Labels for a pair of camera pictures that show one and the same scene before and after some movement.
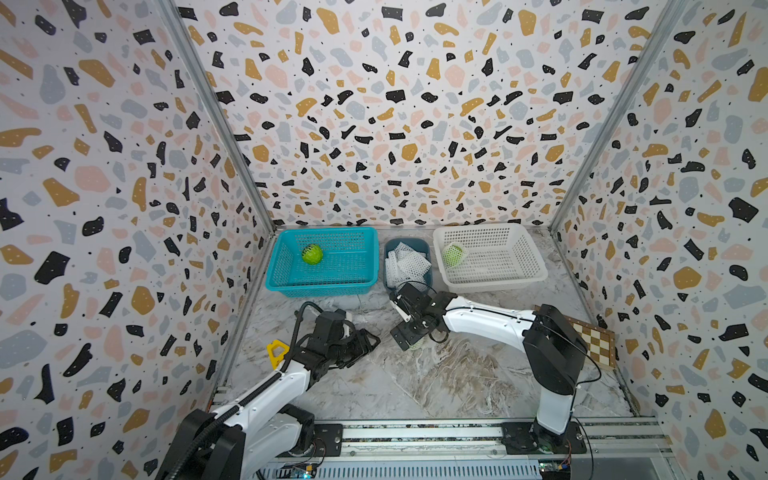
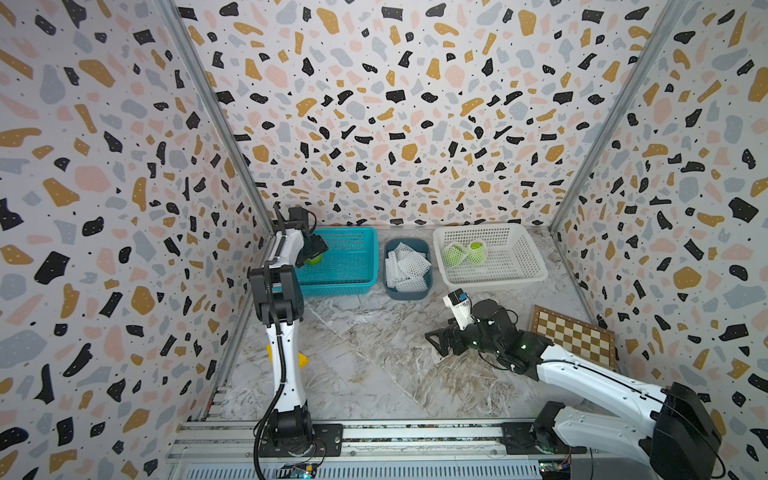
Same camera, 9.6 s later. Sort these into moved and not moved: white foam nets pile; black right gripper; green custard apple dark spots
Moved: black right gripper
Not moved: white foam nets pile; green custard apple dark spots
